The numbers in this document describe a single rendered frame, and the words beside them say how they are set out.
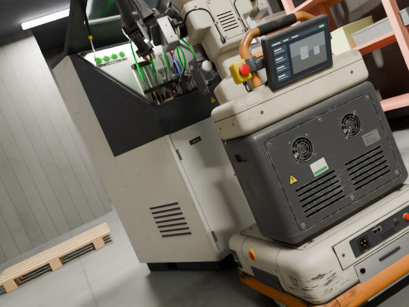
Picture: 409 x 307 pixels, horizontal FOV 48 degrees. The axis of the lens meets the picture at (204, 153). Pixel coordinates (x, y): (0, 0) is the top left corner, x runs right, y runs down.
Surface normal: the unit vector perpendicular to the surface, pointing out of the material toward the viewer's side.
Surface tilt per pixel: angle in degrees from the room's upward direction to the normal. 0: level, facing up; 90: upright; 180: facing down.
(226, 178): 90
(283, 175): 90
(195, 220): 90
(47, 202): 90
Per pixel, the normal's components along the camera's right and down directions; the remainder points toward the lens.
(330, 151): 0.32, -0.06
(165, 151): -0.69, 0.35
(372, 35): -0.82, 0.39
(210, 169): 0.60, -0.20
